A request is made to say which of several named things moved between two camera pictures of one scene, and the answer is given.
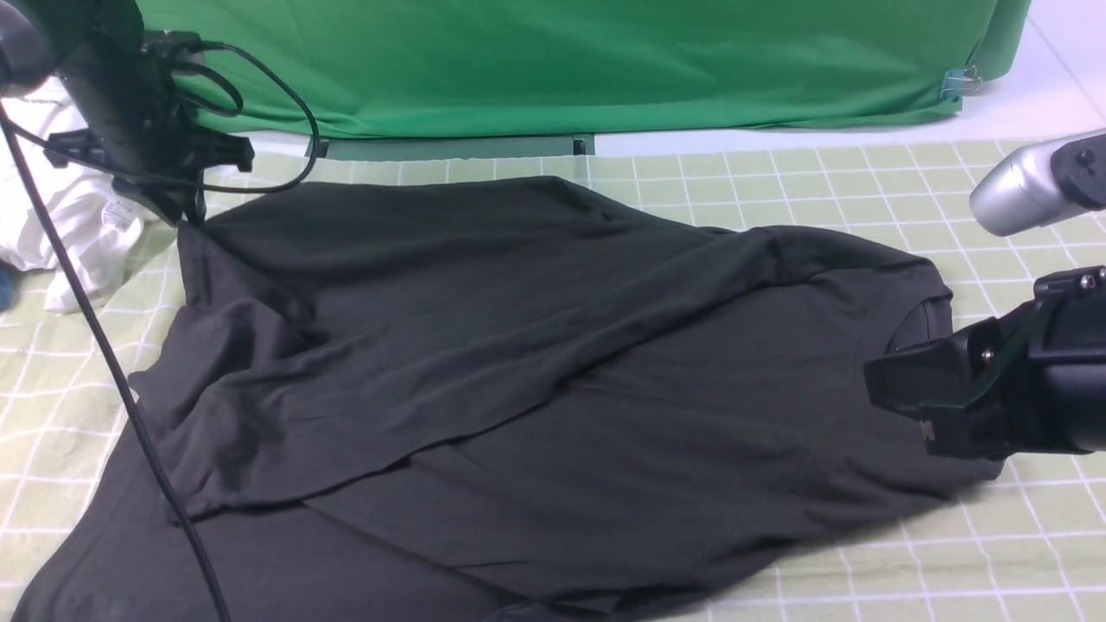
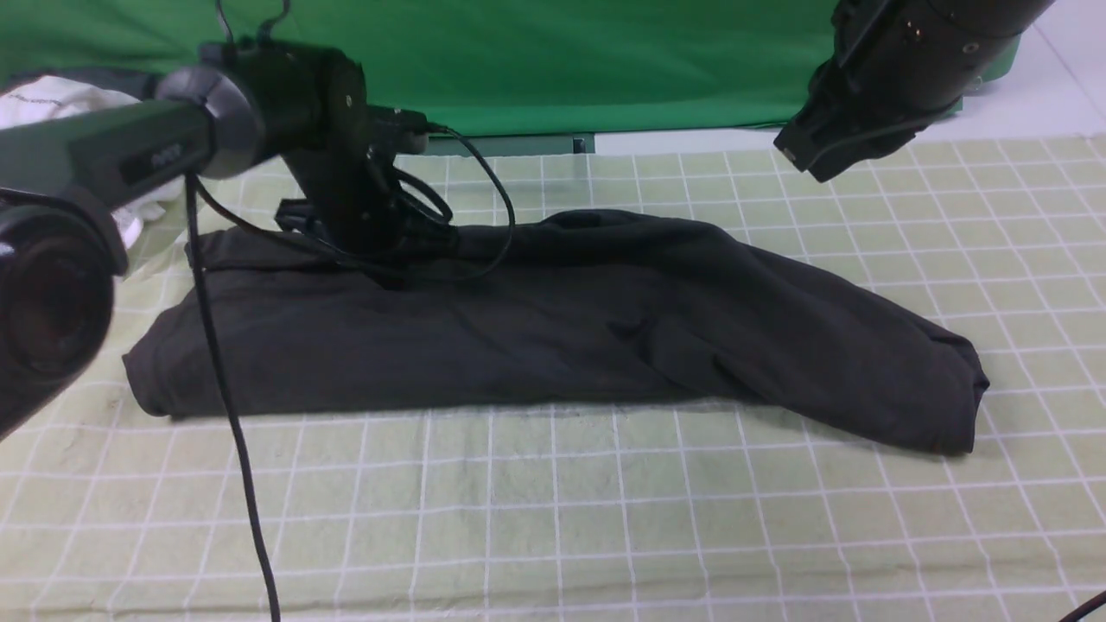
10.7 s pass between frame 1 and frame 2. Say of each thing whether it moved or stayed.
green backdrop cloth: stayed
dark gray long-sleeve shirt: moved
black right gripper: moved
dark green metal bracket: stayed
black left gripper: moved
